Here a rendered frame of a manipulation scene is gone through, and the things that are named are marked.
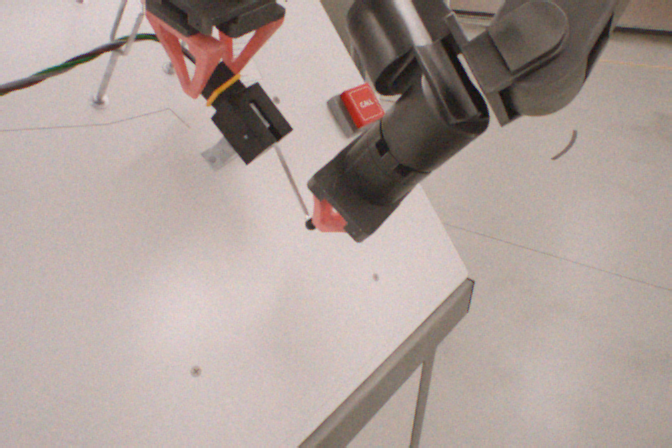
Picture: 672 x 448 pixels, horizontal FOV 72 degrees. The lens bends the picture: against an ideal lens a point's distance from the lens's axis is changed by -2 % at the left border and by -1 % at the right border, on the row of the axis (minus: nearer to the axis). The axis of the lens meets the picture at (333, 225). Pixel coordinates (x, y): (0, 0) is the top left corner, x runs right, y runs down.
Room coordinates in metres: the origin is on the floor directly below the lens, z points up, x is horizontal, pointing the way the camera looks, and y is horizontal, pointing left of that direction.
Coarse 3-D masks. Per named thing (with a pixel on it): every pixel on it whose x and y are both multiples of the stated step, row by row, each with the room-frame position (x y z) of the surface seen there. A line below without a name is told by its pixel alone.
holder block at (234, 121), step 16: (240, 96) 0.41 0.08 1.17; (256, 96) 0.42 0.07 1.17; (224, 112) 0.41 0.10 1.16; (240, 112) 0.40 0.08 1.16; (272, 112) 0.42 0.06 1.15; (224, 128) 0.41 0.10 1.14; (240, 128) 0.40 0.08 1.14; (256, 128) 0.40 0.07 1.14; (272, 128) 0.41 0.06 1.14; (288, 128) 0.42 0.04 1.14; (240, 144) 0.40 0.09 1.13; (256, 144) 0.39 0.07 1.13; (272, 144) 0.40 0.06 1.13
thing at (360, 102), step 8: (352, 88) 0.59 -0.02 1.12; (360, 88) 0.60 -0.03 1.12; (368, 88) 0.61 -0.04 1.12; (344, 96) 0.58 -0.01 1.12; (352, 96) 0.58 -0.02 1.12; (360, 96) 0.59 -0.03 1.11; (368, 96) 0.60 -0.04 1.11; (344, 104) 0.58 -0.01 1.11; (352, 104) 0.57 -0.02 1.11; (360, 104) 0.58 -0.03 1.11; (368, 104) 0.59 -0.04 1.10; (376, 104) 0.59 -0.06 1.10; (352, 112) 0.57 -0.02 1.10; (360, 112) 0.57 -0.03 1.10; (368, 112) 0.58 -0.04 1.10; (376, 112) 0.58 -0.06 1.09; (384, 112) 0.59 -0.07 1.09; (360, 120) 0.56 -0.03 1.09; (368, 120) 0.57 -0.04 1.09; (360, 128) 0.56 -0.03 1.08
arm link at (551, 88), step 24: (504, 0) 0.30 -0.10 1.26; (528, 0) 0.30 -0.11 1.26; (552, 0) 0.29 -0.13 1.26; (576, 0) 0.29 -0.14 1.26; (600, 0) 0.28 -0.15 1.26; (624, 0) 0.31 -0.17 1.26; (576, 24) 0.28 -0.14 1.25; (600, 24) 0.27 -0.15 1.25; (576, 48) 0.27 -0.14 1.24; (600, 48) 0.31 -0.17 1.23; (552, 72) 0.27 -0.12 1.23; (576, 72) 0.27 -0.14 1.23; (504, 96) 0.31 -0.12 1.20; (528, 96) 0.28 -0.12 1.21; (552, 96) 0.28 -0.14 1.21
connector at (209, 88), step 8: (224, 64) 0.44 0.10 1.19; (216, 72) 0.43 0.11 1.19; (224, 72) 0.44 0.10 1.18; (232, 72) 0.44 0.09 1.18; (208, 80) 0.42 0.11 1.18; (216, 80) 0.42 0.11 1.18; (224, 80) 0.43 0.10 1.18; (208, 88) 0.42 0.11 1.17; (216, 88) 0.42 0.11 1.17; (232, 88) 0.43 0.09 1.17; (240, 88) 0.43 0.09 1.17; (208, 96) 0.42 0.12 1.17; (224, 96) 0.42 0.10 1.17; (216, 104) 0.42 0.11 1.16
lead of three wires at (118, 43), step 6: (126, 36) 0.39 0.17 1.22; (138, 36) 0.40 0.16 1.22; (144, 36) 0.41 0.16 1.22; (150, 36) 0.41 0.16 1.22; (156, 36) 0.42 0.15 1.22; (114, 42) 0.38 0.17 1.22; (120, 42) 0.38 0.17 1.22; (126, 42) 0.39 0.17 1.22; (114, 48) 0.38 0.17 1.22; (186, 48) 0.44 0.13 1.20; (186, 54) 0.44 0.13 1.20; (192, 54) 0.44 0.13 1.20; (192, 60) 0.44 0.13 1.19
